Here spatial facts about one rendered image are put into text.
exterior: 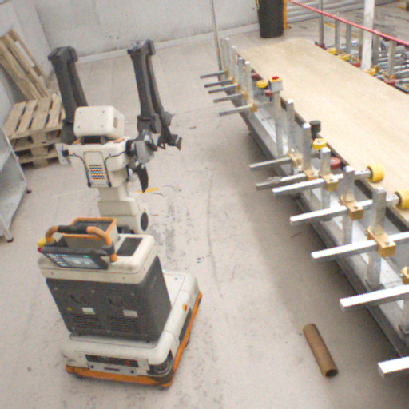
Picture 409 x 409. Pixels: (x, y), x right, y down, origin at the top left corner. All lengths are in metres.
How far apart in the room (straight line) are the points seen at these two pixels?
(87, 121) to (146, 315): 0.98
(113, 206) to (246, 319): 1.07
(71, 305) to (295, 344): 1.24
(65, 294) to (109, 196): 0.54
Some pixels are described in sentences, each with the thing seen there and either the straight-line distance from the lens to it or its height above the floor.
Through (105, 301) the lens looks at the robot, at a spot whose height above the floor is 0.57.
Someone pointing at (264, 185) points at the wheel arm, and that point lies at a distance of 2.32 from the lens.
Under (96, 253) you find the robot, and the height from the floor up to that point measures 0.92.
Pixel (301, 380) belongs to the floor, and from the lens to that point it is 2.50.
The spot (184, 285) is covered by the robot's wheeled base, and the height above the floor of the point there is 0.28.
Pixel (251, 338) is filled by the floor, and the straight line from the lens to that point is 2.68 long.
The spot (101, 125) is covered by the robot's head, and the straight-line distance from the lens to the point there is 2.17.
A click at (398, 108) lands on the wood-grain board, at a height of 0.90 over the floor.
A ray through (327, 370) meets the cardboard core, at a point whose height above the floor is 0.07.
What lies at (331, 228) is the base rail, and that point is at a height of 0.70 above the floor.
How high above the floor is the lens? 2.04
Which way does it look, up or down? 32 degrees down
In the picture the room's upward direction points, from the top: 10 degrees counter-clockwise
